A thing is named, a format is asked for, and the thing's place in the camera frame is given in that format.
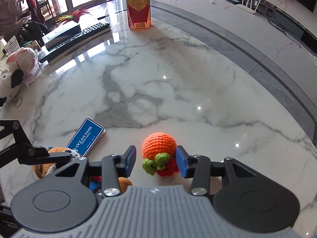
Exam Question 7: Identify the orange crochet fruit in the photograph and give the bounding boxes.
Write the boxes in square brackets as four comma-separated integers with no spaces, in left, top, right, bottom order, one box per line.
[142,132,179,177]

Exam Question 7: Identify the black set-top box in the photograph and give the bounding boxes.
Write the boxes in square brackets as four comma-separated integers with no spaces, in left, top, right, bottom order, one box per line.
[42,20,81,50]

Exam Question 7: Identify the orange red drink carton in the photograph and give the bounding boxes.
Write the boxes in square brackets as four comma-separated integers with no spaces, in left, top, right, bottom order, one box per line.
[126,0,151,30]

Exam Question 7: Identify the black remote control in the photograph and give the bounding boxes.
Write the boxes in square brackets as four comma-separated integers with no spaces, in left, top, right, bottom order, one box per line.
[38,22,111,63]

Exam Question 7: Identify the blue ocean park card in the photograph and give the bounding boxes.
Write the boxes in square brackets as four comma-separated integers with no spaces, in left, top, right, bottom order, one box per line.
[67,118,106,156]

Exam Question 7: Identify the brown teddy bear plush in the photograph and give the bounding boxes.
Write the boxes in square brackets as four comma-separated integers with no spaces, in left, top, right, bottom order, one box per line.
[33,147,133,193]

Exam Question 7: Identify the white wifi router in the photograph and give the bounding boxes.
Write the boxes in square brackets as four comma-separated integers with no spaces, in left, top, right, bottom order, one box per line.
[236,0,262,14]

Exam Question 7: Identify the cow plush toy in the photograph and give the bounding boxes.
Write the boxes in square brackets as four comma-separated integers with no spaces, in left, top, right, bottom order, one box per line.
[1,47,38,107]

